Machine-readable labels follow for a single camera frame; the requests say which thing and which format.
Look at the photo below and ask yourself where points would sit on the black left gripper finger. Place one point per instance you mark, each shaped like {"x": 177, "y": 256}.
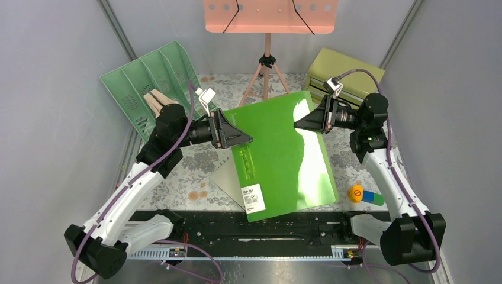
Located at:
{"x": 230, "y": 137}
{"x": 224, "y": 126}

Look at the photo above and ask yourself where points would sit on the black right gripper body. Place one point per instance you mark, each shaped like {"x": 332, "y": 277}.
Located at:
{"x": 348, "y": 117}

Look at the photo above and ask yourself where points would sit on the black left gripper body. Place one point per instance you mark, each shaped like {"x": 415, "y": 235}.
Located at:
{"x": 199, "y": 132}

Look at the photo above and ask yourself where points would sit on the purple 52-storey treehouse book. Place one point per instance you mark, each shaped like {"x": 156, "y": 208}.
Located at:
{"x": 153, "y": 104}

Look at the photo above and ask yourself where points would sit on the white sketch pad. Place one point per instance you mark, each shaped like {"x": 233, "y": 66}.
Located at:
{"x": 226, "y": 179}

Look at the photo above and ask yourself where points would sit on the green plastic folder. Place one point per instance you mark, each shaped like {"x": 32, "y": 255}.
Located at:
{"x": 284, "y": 169}

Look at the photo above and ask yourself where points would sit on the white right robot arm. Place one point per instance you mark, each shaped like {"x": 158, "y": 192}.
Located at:
{"x": 413, "y": 234}

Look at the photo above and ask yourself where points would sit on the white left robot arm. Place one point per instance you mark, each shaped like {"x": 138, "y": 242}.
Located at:
{"x": 104, "y": 242}

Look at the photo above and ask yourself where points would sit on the yellow-green drawer cabinet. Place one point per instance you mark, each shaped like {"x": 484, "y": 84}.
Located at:
{"x": 329, "y": 63}

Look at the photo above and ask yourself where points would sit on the floral table mat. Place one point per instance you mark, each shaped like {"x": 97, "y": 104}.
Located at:
{"x": 189, "y": 186}

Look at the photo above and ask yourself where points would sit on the yellow blue green toy block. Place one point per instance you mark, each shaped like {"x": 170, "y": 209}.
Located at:
{"x": 357, "y": 194}

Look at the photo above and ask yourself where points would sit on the pink music stand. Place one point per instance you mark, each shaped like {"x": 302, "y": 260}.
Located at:
{"x": 269, "y": 18}

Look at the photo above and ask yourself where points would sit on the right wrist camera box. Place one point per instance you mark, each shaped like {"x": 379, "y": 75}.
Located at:
{"x": 333, "y": 86}

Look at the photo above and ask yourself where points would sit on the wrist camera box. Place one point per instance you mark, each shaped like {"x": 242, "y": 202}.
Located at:
{"x": 205, "y": 96}
{"x": 333, "y": 86}

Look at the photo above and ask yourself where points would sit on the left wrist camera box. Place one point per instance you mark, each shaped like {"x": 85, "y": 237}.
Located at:
{"x": 205, "y": 96}

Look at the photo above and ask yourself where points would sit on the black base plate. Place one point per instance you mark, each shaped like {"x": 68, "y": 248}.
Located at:
{"x": 230, "y": 230}

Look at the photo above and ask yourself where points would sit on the grey cable duct rail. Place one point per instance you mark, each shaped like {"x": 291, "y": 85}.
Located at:
{"x": 310, "y": 254}

